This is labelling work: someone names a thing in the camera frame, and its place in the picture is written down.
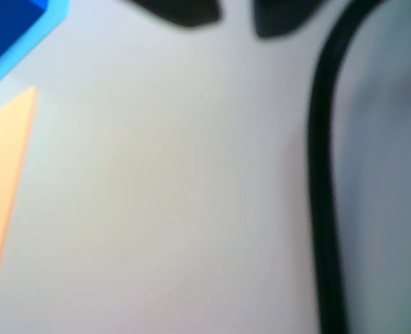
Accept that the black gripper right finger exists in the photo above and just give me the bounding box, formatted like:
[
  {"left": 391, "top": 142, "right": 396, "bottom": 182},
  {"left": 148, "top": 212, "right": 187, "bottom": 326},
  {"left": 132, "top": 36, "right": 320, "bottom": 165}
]
[{"left": 251, "top": 0, "right": 335, "bottom": 38}]

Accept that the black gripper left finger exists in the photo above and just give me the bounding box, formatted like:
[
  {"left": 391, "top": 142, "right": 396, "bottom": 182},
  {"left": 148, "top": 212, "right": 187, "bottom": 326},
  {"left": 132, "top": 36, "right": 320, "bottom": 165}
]
[{"left": 116, "top": 0, "right": 224, "bottom": 29}]

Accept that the light blue paper square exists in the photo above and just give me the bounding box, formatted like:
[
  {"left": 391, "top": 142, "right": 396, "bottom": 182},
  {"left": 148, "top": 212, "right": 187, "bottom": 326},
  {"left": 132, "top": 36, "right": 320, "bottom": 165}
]
[{"left": 0, "top": 0, "right": 70, "bottom": 98}]

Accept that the orange paper square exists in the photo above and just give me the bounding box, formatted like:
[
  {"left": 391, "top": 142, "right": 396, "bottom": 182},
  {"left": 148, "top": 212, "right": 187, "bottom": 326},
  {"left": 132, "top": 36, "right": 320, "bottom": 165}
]
[{"left": 0, "top": 85, "right": 38, "bottom": 314}]

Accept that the largest blue cube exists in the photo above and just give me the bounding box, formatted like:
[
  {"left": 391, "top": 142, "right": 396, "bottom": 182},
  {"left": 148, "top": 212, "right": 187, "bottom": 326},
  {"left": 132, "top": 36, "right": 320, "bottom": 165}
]
[{"left": 0, "top": 0, "right": 49, "bottom": 66}]

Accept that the black camera cable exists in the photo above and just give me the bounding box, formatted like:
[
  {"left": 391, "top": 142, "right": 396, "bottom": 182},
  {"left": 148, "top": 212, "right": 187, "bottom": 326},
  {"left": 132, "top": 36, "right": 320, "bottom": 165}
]
[{"left": 304, "top": 0, "right": 389, "bottom": 334}]

